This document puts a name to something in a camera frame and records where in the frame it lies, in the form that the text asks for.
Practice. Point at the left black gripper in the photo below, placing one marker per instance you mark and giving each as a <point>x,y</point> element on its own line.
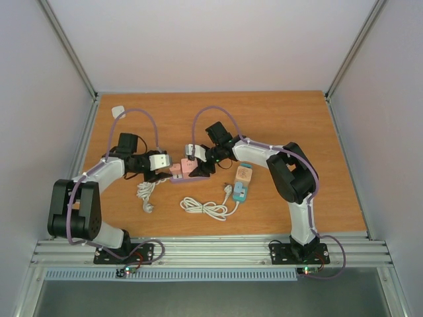
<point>148,177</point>

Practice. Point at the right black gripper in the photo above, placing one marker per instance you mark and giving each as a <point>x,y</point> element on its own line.
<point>204,169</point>

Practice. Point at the purple power strip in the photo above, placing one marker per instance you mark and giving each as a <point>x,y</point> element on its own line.
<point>179,179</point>

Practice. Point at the large pink cube plug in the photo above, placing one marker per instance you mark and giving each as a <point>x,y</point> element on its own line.
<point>188,166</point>

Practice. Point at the small pink plug adapter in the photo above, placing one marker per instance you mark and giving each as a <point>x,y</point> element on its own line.
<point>176,171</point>

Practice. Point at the small blue plug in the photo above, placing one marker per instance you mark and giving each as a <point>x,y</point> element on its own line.
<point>239,189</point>

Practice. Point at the teal power strip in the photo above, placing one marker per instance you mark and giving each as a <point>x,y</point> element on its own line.
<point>237,198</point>

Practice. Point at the white plug adapter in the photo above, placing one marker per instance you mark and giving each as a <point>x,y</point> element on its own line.
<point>118,112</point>

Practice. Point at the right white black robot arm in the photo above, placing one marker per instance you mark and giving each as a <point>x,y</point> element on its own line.
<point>293,175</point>

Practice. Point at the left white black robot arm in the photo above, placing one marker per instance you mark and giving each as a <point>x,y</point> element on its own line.
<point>75,209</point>

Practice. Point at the wooden cube plug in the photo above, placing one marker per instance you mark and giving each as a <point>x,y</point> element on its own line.
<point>243,175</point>

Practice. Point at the left small circuit board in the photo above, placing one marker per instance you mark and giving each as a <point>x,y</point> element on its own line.
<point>125,271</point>

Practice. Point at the small circuit board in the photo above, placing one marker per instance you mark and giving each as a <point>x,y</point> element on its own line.
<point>308,270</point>
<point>125,271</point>

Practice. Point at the right small circuit board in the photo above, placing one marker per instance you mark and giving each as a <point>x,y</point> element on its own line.
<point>308,270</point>

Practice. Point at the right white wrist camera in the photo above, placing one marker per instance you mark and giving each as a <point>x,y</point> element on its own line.
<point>195,151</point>

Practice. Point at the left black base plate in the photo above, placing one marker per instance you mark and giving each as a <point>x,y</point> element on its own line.
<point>105,258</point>

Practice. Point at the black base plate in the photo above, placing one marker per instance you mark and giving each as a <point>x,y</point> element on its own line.
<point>280,254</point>
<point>105,258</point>

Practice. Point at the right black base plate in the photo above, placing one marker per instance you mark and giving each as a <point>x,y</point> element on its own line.
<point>280,254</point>

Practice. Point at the blue slotted cable duct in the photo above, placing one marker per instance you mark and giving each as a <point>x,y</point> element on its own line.
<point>171,274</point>

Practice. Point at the aluminium front rail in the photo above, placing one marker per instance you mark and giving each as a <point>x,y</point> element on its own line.
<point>219,253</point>

